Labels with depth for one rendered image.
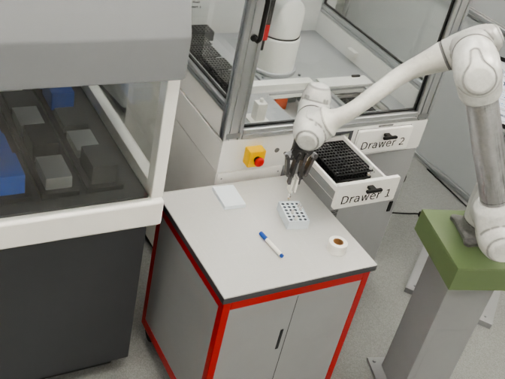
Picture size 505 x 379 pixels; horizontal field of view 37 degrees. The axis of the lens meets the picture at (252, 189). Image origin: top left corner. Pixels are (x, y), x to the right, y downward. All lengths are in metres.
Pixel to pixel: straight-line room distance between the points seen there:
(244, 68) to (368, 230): 1.26
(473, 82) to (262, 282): 0.92
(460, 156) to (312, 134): 2.50
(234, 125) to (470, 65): 0.95
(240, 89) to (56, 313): 1.04
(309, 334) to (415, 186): 2.12
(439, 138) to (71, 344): 2.84
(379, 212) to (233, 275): 1.25
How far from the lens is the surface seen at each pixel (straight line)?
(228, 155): 2.87
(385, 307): 3.78
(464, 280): 2.75
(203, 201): 2.80
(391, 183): 2.94
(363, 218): 3.55
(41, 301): 2.74
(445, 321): 3.05
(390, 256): 4.10
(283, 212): 2.78
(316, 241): 2.75
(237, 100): 2.75
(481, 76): 2.28
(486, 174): 2.50
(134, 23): 2.15
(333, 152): 3.02
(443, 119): 4.87
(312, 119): 2.42
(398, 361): 3.30
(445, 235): 2.84
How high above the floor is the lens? 2.40
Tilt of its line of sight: 34 degrees down
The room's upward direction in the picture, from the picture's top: 13 degrees clockwise
